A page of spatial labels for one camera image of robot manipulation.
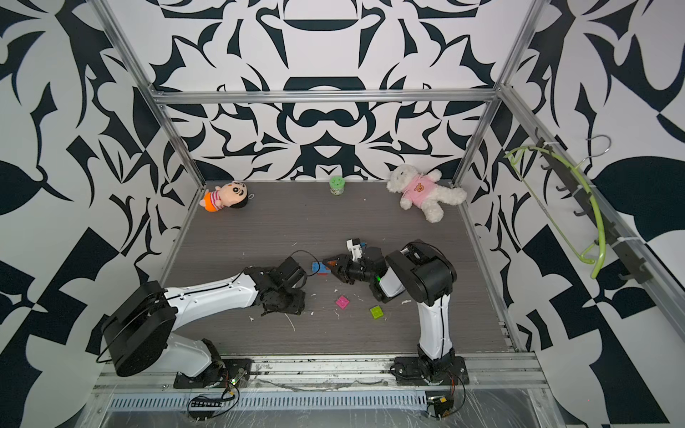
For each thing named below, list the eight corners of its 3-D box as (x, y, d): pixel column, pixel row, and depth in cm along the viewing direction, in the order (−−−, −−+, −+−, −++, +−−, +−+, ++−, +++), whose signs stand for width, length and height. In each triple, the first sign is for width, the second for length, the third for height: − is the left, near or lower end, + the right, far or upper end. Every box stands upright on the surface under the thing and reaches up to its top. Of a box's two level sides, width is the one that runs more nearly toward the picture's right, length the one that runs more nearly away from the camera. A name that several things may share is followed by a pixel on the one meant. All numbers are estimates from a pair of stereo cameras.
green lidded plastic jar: (329, 195, 116) (329, 190, 114) (330, 180, 122) (329, 176, 119) (345, 195, 116) (345, 190, 114) (345, 180, 122) (345, 176, 119)
